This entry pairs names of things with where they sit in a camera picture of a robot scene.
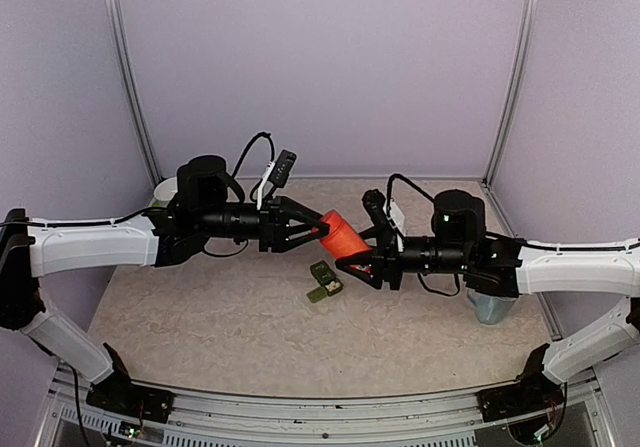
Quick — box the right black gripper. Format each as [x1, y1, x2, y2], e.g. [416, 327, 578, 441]
[337, 223, 472, 290]

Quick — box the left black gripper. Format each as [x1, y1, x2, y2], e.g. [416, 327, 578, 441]
[196, 195, 330, 254]

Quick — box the red pill bottle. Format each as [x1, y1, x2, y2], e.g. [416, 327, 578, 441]
[320, 210, 372, 260]

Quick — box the green weekly pill organizer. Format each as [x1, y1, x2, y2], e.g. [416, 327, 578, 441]
[307, 261, 344, 303]

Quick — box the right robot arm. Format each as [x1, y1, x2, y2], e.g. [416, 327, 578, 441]
[335, 190, 639, 411]

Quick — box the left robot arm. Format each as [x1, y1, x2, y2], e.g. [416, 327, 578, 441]
[1, 155, 329, 412]

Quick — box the light blue mug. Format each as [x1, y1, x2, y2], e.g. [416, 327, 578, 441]
[466, 290, 517, 325]

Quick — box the white bowl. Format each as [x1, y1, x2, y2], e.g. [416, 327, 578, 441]
[150, 177, 178, 207]

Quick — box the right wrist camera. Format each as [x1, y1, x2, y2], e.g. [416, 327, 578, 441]
[362, 189, 405, 238]

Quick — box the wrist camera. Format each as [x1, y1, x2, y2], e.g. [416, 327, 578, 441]
[362, 189, 405, 238]
[256, 149, 297, 210]

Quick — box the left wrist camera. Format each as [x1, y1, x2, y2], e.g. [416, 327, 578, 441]
[256, 149, 297, 210]

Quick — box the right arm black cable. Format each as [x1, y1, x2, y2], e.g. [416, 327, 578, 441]
[385, 172, 640, 254]

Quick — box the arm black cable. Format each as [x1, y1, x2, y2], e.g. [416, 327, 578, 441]
[0, 131, 277, 228]
[385, 172, 640, 254]

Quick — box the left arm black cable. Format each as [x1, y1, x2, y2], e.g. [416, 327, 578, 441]
[0, 131, 277, 228]

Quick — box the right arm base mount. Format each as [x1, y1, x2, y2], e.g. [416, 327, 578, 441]
[477, 372, 566, 422]

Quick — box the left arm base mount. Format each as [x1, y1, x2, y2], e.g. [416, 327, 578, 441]
[86, 363, 174, 424]

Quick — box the front aluminium rail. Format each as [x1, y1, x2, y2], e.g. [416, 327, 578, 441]
[34, 361, 616, 447]

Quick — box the left aluminium frame post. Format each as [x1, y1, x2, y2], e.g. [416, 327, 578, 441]
[105, 0, 163, 186]

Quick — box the aluminium frame post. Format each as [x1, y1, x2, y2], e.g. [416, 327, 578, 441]
[483, 0, 539, 189]
[105, 0, 163, 186]

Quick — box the right aluminium frame post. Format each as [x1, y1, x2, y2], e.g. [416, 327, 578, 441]
[483, 0, 539, 189]

